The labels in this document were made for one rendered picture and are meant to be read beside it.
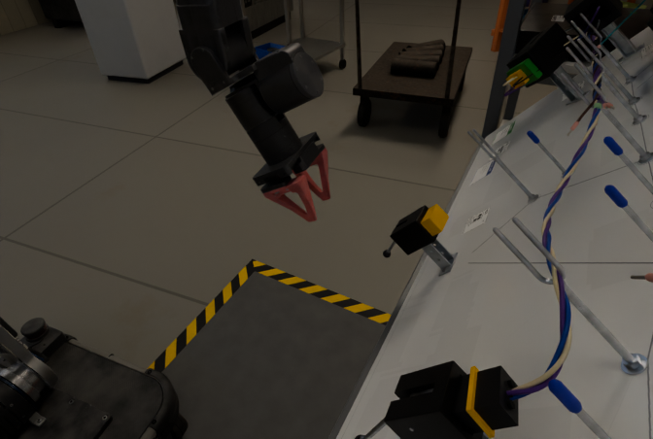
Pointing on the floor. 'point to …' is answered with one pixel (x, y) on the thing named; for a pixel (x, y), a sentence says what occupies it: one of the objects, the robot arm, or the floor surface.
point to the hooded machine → (126, 14)
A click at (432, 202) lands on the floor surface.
